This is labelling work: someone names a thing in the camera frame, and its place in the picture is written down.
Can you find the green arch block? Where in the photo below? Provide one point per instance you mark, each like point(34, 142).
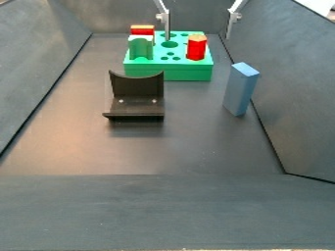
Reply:
point(141, 45)

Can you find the black curved stand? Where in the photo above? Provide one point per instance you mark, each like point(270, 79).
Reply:
point(138, 96)

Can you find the red hexagonal prism block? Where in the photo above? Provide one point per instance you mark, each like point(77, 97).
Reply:
point(197, 44)

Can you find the blue rectangular block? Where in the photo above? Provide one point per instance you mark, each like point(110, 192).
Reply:
point(242, 82)

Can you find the green shape sorting board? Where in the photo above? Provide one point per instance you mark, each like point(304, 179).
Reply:
point(170, 59)

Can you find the red square block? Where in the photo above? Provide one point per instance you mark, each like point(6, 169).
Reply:
point(144, 29)

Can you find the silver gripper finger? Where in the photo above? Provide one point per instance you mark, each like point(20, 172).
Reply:
point(236, 15)
point(164, 16)

